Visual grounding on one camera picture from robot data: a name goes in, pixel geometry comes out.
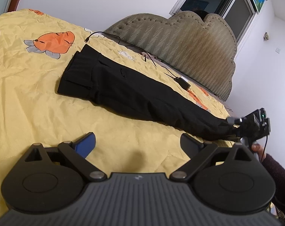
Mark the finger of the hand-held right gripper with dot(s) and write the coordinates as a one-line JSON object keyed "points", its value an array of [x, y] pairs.
{"points": [[234, 120]]}

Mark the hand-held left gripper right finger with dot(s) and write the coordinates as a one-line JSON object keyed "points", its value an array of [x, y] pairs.
{"points": [[188, 143]]}

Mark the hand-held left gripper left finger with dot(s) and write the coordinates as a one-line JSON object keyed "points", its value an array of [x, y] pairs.
{"points": [[86, 143]]}

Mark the black pants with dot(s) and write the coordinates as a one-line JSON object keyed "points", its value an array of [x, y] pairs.
{"points": [[123, 87]]}

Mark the person's right hand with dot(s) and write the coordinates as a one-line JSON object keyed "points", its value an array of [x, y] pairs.
{"points": [[257, 149]]}

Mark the black power adapter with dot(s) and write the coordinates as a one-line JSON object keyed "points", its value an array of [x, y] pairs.
{"points": [[183, 82]]}

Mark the yellow carrot print blanket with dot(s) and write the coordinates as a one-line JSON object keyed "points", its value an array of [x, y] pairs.
{"points": [[27, 87]]}

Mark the olive padded headboard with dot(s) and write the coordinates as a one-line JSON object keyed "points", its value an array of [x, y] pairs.
{"points": [[180, 44]]}

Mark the sliding window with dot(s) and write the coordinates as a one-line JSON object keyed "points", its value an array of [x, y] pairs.
{"points": [[243, 11]]}

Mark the white wall switch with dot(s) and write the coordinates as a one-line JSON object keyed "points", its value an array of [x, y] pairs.
{"points": [[278, 50]]}

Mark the small wall hook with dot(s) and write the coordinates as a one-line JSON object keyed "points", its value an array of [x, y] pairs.
{"points": [[266, 36]]}

